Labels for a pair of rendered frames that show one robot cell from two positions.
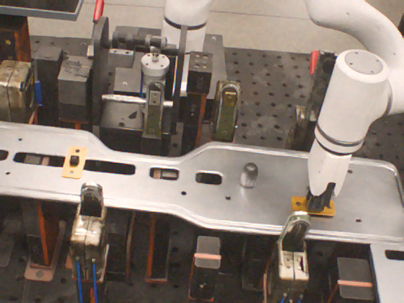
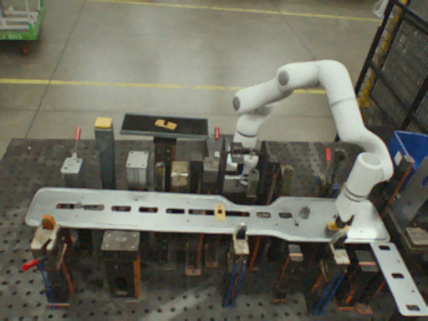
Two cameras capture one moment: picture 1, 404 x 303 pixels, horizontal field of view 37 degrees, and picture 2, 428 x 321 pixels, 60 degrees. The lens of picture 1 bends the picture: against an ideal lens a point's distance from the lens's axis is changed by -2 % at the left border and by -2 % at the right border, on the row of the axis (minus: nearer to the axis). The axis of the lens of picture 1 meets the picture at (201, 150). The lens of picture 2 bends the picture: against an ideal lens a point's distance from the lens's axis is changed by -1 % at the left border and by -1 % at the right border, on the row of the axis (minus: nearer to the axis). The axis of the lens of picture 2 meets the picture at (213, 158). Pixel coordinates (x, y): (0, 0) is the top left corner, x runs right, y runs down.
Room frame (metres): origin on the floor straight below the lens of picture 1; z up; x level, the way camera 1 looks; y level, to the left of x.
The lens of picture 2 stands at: (-0.18, 0.37, 2.07)
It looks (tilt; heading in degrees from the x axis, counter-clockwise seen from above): 39 degrees down; 356
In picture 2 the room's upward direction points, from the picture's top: 8 degrees clockwise
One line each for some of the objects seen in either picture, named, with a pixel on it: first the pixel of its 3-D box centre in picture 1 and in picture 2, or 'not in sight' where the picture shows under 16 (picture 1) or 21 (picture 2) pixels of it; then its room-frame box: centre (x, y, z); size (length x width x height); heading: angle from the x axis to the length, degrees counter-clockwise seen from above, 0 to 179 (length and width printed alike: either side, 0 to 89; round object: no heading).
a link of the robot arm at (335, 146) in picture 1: (340, 130); (355, 190); (0.78, -0.23, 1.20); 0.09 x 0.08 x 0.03; 3
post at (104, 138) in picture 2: not in sight; (107, 165); (1.11, 0.75, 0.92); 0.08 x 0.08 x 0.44; 3
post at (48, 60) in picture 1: (54, 122); (193, 190); (1.01, 0.35, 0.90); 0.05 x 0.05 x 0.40; 3
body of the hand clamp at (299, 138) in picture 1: (292, 171); (315, 207); (0.99, -0.21, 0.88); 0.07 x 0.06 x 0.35; 3
